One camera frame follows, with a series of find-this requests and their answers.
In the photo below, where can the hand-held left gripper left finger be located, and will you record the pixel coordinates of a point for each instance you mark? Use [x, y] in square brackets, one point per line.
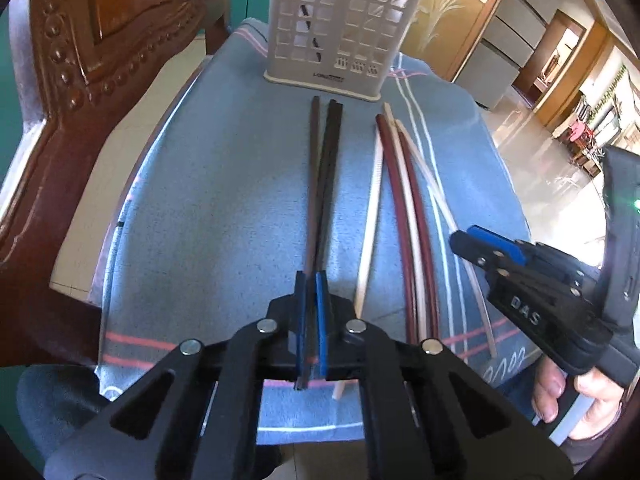
[301, 310]

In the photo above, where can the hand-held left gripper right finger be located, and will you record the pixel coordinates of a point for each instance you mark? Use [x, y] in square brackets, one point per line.
[321, 320]

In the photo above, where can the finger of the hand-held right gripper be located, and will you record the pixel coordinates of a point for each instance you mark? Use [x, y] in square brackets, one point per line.
[492, 240]
[465, 245]

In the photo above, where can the maroon chopstick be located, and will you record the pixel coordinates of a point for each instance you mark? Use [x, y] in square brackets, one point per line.
[422, 220]
[401, 220]

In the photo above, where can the cream smooth chopstick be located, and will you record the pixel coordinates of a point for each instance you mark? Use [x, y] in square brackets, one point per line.
[411, 220]

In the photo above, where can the thin cream chopstick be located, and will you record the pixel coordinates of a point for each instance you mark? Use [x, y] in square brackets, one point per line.
[425, 170]

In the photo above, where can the cream textured chopstick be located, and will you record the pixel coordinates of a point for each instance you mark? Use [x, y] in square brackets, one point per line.
[371, 210]

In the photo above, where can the dark brown chopstick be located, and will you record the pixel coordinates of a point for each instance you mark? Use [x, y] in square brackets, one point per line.
[312, 170]

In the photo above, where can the black chopstick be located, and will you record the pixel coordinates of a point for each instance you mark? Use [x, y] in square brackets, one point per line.
[334, 150]
[303, 10]
[326, 150]

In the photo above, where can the white perforated utensil holder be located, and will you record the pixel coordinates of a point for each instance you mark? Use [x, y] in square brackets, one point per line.
[344, 20]

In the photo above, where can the person's right hand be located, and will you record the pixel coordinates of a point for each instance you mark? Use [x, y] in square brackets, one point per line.
[550, 392]

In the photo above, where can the blue striped towel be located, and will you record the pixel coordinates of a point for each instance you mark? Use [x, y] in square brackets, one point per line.
[225, 210]

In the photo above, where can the pink stool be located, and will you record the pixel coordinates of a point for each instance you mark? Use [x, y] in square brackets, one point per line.
[578, 131]

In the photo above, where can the grey drawer cabinet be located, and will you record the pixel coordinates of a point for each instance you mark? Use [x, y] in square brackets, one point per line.
[500, 50]

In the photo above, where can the wooden glass-door cabinet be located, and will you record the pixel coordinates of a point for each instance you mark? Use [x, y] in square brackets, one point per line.
[450, 25]

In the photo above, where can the dark blue cloth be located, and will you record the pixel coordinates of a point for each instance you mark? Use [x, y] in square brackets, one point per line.
[55, 410]

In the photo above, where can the carved wooden chair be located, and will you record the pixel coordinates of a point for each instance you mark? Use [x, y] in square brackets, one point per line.
[75, 85]

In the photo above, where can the wooden door frame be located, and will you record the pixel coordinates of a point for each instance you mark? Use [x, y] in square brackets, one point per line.
[525, 80]

